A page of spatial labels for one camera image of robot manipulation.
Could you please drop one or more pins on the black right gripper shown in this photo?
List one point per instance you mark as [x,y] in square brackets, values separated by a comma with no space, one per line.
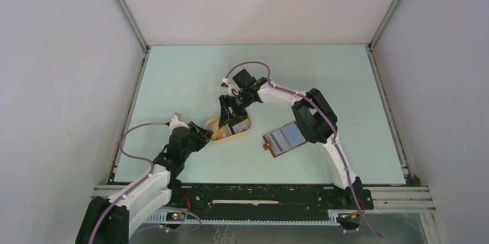
[226,101]

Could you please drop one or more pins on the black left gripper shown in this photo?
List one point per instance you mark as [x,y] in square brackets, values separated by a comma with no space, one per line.
[202,136]

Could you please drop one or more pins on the brown leather card holder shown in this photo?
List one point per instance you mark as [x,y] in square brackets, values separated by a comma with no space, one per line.
[266,145]

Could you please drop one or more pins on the orange VIP card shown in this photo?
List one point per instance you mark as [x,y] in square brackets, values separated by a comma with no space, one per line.
[218,131]

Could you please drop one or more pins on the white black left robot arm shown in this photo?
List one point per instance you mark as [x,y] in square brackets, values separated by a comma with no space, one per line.
[114,219]

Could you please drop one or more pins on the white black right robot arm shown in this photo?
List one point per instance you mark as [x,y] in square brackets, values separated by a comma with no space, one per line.
[314,117]

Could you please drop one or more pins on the beige plastic card tray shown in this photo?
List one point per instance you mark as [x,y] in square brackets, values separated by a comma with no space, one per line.
[207,127]

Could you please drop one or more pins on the stack of white cards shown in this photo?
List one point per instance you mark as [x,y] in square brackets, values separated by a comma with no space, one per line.
[237,128]

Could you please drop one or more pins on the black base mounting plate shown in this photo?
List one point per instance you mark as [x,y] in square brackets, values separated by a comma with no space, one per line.
[267,202]

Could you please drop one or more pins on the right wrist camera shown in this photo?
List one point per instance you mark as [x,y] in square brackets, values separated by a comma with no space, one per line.
[232,89]

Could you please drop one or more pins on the aluminium frame rail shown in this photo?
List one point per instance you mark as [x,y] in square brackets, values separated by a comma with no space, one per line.
[386,199]

